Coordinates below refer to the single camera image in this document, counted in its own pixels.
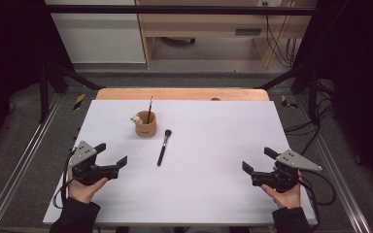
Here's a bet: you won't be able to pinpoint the light wooden desk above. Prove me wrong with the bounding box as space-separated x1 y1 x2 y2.
135 0 319 70

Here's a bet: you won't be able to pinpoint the white cabinet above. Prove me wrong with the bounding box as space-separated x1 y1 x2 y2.
44 0 147 64

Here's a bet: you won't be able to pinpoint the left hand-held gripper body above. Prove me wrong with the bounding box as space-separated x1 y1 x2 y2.
68 140 120 186

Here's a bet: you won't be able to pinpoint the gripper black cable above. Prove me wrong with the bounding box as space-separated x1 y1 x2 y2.
51 148 79 210
297 168 337 233

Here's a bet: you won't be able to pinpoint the yellow black tape marker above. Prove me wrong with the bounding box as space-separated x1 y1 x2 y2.
73 93 86 111
280 94 299 110

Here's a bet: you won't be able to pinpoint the black floor cables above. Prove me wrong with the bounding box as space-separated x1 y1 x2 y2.
284 80 337 157

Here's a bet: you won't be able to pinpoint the thin black makeup brush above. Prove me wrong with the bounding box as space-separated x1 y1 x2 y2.
146 95 153 125

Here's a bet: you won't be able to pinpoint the black curtain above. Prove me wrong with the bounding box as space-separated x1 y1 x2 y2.
0 0 76 156
292 0 373 195

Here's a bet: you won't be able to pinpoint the person's right hand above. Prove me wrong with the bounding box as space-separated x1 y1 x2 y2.
260 165 303 210

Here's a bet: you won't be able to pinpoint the white board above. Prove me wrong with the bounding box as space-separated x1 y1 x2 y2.
42 99 319 226

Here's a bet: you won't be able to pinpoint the hanging black desk cables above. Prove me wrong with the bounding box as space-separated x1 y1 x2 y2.
264 2 300 68

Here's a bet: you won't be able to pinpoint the person's left hand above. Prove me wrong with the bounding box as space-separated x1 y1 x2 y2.
67 167 110 205

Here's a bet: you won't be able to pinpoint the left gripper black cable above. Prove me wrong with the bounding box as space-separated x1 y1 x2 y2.
51 148 79 210

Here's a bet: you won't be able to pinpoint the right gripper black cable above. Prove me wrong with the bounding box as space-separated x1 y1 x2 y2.
297 168 337 233

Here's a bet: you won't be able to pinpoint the large black makeup brush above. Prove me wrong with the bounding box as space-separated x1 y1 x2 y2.
156 129 173 167

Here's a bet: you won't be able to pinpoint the black metal stand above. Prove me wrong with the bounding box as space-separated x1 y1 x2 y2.
38 60 106 124
257 60 322 126

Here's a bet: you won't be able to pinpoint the black horizontal frame bar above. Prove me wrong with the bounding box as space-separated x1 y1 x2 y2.
45 4 317 17

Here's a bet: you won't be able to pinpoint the wooden table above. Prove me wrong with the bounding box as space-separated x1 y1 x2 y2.
95 87 270 102

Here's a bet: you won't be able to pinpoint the tan pot with animal figure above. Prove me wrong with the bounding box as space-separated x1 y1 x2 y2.
130 110 158 138

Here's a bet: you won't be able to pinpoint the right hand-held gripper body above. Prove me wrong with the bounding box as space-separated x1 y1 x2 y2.
251 149 323 194

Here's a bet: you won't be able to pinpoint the aluminium floor rail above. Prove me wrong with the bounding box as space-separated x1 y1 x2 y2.
294 96 373 233
0 93 63 233

